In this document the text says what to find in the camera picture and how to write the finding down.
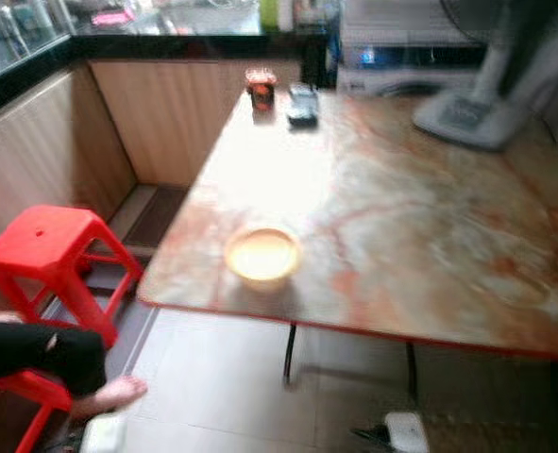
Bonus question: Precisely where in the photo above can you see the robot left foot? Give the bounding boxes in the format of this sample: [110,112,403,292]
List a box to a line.
[80,412,126,453]

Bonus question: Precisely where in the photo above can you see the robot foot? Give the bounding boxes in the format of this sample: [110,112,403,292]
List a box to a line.
[80,412,126,453]
[352,411,431,453]

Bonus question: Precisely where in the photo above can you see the black stone counter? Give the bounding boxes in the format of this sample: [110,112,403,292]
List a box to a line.
[0,33,336,119]

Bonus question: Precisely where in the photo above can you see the grey white standing fan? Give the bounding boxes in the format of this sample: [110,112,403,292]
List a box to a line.
[414,0,558,152]

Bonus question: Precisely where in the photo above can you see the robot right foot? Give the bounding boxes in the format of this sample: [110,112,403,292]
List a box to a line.
[352,411,431,453]

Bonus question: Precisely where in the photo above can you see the small red orange jar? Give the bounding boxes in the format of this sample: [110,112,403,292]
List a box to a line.
[245,66,278,112]

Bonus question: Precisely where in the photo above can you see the wooden counter cabinet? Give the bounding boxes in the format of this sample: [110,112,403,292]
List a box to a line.
[0,59,303,303]

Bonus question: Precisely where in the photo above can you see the dark grey remote control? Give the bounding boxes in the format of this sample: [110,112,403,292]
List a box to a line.
[286,82,320,126]

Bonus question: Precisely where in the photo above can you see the pink item on counter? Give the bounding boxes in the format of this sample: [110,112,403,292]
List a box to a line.
[90,9,136,27]

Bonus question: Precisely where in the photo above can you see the red plastic stool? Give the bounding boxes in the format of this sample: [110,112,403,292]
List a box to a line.
[0,204,145,348]
[0,368,74,453]

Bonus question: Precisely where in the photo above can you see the orange marble table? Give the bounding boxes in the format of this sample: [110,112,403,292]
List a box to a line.
[137,85,558,402]

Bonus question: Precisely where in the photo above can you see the round yellow bowl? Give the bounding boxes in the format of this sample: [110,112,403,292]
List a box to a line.
[224,226,303,284]

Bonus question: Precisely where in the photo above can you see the person's leg black trousers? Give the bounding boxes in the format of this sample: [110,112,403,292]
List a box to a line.
[0,304,149,421]

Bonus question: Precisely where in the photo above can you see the dish rack with glassware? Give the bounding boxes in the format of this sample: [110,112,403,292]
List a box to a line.
[0,0,76,81]

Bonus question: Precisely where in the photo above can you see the white countertop appliance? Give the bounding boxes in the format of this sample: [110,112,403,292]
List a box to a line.
[337,0,492,95]

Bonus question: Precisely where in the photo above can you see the green plastic jug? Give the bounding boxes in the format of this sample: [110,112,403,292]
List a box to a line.
[258,0,281,31]

